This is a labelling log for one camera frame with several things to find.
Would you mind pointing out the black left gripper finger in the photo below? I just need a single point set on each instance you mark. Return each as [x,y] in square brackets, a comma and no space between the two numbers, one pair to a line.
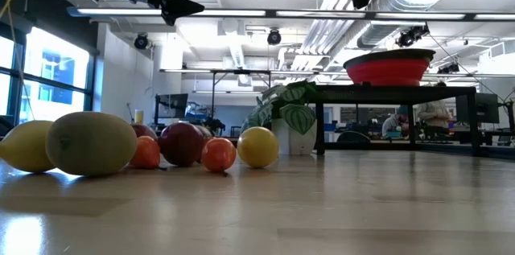
[179,7]

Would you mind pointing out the red collapsible colander bowl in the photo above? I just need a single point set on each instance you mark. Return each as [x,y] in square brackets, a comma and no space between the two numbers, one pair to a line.
[388,72]

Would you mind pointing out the small orange toy fruit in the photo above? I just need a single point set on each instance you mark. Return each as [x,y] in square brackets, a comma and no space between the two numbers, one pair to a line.
[145,153]

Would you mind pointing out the black ceiling spotlight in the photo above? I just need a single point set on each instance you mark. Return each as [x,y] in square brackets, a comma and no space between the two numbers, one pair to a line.
[274,37]
[406,39]
[448,68]
[141,41]

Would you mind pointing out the black metal gantry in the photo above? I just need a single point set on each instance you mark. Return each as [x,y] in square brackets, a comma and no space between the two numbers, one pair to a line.
[213,94]

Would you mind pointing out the black monitor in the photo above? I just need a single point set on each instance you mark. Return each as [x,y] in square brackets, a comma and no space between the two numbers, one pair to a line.
[175,104]
[483,108]

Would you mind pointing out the yellow cup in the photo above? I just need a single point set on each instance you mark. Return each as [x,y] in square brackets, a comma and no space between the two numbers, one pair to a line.
[139,117]

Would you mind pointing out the large window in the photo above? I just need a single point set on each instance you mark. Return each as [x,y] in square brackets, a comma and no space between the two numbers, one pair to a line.
[56,70]

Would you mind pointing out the black perforated metal shelf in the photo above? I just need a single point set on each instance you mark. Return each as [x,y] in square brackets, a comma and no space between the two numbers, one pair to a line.
[402,94]

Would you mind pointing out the artificial striped green plant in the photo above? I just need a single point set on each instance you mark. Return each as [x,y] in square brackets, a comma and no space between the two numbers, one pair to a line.
[297,118]

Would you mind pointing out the person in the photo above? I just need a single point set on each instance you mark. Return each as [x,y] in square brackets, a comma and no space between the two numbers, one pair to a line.
[433,112]
[396,122]

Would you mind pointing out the small orange toy pear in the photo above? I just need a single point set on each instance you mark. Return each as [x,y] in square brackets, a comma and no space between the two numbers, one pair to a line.
[218,154]

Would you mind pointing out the yellow toy lemon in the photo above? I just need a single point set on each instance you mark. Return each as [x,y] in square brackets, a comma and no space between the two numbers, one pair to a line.
[257,147]
[24,146]

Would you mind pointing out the green toy mango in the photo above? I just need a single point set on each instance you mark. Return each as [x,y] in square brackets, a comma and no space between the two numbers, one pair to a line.
[90,144]

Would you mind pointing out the black arched chair back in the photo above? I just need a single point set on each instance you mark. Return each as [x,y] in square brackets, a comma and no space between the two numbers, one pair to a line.
[353,137]

